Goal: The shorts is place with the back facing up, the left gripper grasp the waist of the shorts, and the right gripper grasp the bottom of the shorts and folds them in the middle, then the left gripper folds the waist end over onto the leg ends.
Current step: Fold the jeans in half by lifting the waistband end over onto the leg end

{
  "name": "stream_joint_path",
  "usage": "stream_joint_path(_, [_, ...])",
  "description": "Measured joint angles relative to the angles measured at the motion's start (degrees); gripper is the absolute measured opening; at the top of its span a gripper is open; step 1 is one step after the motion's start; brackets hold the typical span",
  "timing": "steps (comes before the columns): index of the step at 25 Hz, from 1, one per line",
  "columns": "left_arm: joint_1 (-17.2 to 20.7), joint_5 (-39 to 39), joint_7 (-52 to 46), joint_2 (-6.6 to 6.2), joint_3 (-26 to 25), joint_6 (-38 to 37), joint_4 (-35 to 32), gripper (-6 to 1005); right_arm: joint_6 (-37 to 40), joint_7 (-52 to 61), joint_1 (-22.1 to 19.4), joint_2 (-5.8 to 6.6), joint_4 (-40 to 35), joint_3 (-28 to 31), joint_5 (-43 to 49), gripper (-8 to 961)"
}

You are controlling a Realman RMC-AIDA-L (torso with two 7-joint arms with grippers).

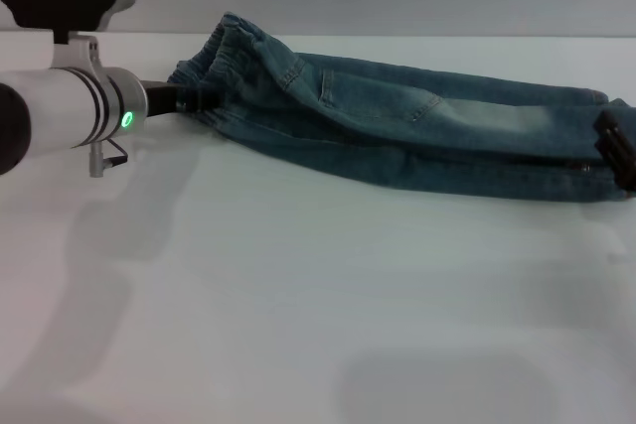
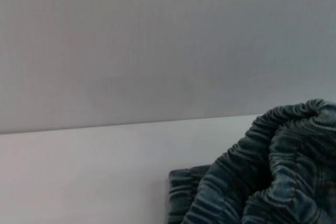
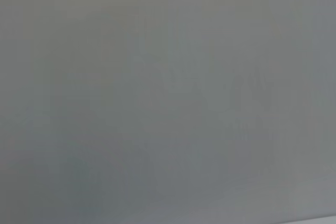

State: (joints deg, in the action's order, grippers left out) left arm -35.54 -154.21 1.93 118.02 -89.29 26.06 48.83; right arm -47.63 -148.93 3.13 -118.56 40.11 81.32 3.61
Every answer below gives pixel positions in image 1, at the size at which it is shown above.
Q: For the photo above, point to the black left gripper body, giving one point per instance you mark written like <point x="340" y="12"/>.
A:
<point x="161" y="98"/>

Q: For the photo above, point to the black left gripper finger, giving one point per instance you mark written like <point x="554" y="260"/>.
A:
<point x="204" y="98"/>

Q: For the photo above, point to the blue denim shorts with print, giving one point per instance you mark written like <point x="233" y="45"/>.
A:
<point x="397" y="136"/>

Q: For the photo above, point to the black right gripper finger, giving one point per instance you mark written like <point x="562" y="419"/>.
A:
<point x="616" y="146"/>

